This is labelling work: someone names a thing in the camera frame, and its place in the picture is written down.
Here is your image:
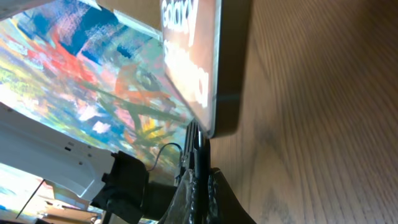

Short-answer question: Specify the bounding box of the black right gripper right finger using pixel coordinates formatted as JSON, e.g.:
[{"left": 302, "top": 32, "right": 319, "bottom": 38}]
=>
[{"left": 210, "top": 168, "right": 256, "bottom": 224}]

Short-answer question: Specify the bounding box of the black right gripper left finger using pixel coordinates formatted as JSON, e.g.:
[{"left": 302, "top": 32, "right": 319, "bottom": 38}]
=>
[{"left": 159, "top": 120, "right": 210, "bottom": 224}]

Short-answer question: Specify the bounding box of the colourful wall mural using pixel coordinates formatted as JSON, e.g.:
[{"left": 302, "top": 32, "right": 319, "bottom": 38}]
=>
[{"left": 1, "top": 1, "right": 192, "bottom": 184}]

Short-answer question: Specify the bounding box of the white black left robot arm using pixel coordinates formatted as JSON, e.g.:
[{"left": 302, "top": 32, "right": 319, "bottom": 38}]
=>
[{"left": 1, "top": 104, "right": 177, "bottom": 223}]

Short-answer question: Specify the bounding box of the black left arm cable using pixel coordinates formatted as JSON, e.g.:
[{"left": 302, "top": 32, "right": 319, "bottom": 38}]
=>
[{"left": 147, "top": 142, "right": 184, "bottom": 172}]

